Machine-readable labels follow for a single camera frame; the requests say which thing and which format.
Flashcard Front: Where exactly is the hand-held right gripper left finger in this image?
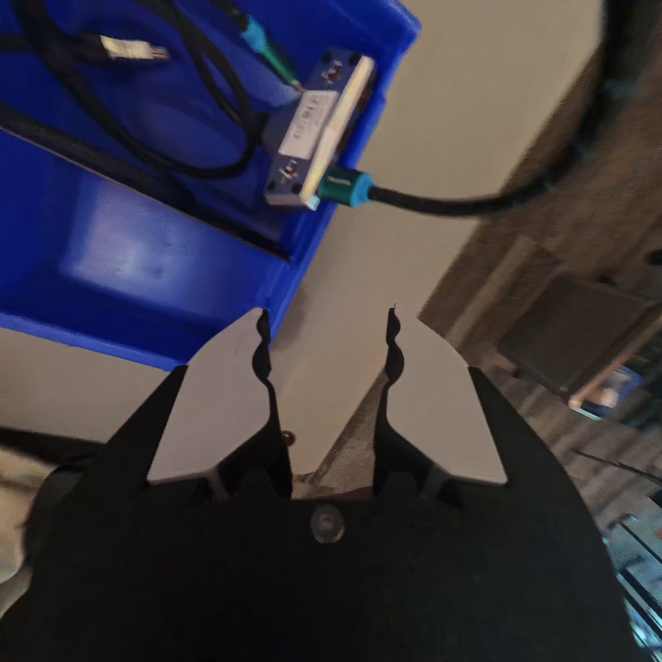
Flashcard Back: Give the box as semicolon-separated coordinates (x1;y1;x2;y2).
147;309;293;500

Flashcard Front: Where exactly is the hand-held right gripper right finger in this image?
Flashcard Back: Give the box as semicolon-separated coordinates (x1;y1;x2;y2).
372;304;508;500

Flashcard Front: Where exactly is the blue storage bin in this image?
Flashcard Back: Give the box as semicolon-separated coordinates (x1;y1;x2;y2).
0;0;422;372

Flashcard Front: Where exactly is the braided cable with green plugs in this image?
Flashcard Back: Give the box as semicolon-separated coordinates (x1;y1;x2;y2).
314;0;652;218

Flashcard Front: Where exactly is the dark switch box with label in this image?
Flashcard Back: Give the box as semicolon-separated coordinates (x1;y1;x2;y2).
263;48;377;212

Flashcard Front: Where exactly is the dark grey box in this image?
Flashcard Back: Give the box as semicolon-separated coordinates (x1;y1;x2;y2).
496;271;662;399

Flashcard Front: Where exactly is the black divider of blue bin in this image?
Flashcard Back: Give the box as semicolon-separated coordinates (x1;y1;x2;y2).
0;103;290;259

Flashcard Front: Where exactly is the black braided cable loop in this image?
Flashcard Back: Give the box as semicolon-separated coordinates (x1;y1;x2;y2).
16;0;259;181

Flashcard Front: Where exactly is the thin cable with teal plug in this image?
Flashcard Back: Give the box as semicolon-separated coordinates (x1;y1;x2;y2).
222;0;306;94

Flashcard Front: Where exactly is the black cable with silver plug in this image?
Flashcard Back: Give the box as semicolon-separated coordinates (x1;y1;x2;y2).
0;31;170;65

